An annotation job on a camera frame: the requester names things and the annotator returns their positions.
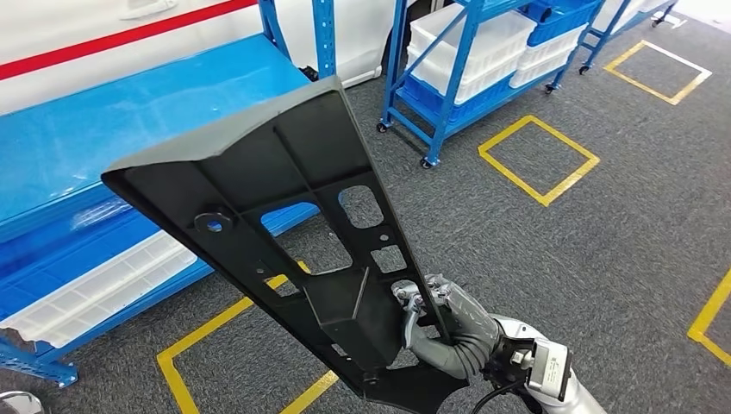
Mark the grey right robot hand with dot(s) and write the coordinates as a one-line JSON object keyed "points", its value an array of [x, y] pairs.
{"points": [[462, 320]]}

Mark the black plastic panel part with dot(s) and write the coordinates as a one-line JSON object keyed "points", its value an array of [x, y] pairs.
{"points": [[320, 143]]}

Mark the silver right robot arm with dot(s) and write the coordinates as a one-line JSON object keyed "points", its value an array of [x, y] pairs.
{"points": [[474, 360]]}

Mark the blue wheeled shelf rack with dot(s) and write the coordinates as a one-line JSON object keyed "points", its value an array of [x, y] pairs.
{"points": [[445, 120], [599, 40]]}

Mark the blue metal shelf rack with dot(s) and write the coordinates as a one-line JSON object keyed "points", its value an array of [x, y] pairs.
{"points": [[114, 114]]}

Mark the blue plastic bin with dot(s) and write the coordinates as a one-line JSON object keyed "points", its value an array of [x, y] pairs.
{"points": [[57, 268], [559, 20], [479, 106]]}

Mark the black ribbed object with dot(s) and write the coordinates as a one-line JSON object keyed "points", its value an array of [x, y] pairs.
{"points": [[309, 73]]}

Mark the white car with red stripe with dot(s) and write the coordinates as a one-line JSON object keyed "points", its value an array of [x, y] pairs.
{"points": [[57, 28]]}

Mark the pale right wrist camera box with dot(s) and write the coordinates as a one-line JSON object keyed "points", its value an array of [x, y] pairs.
{"points": [[549, 368]]}

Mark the chrome stanchion post with base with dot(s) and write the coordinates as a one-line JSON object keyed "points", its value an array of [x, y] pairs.
{"points": [[17, 403]]}

